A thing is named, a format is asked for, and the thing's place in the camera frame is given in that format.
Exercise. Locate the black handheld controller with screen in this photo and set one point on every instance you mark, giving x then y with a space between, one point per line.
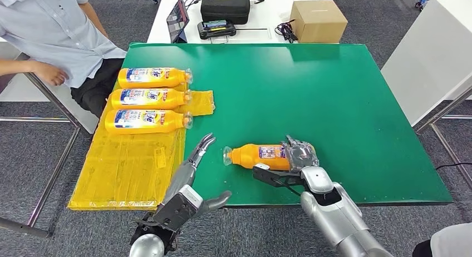
217 29

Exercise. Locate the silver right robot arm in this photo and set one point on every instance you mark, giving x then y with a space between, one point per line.
335 215

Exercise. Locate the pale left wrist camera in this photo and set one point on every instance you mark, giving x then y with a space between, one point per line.
177 209

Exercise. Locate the black zipped carry case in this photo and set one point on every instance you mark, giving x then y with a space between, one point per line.
225 6

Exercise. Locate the standing person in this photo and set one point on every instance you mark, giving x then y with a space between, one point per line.
451 242

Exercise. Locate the grey desk with metal frame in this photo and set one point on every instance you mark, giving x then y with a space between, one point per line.
55 111

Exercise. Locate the yellow taped cardboard mat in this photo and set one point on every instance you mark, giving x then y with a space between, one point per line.
125 167

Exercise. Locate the brown cardboard box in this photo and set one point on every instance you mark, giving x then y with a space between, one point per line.
319 23

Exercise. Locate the orange detergent bottle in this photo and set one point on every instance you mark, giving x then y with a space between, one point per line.
250 157
147 100
147 80
147 123

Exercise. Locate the white table with equipment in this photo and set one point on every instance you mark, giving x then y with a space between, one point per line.
265 15

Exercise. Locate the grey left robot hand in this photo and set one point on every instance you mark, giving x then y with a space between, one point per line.
182 178

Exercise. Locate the person's right hand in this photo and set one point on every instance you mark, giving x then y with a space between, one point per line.
51 74

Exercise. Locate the seated person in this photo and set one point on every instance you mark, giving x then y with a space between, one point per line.
55 34

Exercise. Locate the black tablet on stand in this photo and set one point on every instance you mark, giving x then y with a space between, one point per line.
177 19

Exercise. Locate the white table with metal legs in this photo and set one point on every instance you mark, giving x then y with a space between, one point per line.
431 56

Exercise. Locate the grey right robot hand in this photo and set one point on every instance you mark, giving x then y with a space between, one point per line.
300 156

